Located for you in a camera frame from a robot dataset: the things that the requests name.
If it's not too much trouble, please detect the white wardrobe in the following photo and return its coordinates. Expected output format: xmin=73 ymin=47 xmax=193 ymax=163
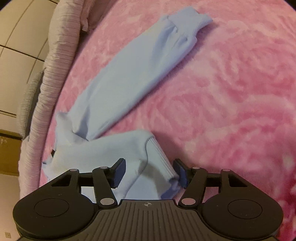
xmin=1 ymin=0 xmax=58 ymax=133

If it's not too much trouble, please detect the striped lilac duvet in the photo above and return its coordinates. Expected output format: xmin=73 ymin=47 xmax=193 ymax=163
xmin=18 ymin=1 xmax=94 ymax=198

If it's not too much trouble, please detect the pink rose blanket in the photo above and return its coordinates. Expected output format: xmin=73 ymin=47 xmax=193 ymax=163
xmin=39 ymin=0 xmax=296 ymax=239

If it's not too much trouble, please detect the brown wooden door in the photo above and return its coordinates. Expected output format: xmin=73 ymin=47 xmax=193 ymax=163
xmin=0 ymin=130 xmax=22 ymax=176

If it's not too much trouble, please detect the grey textured pillow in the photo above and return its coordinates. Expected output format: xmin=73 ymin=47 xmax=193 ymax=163
xmin=16 ymin=70 xmax=44 ymax=140

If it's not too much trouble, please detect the light blue sweatshirt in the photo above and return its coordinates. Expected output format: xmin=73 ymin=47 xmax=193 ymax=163
xmin=42 ymin=6 xmax=211 ymax=200

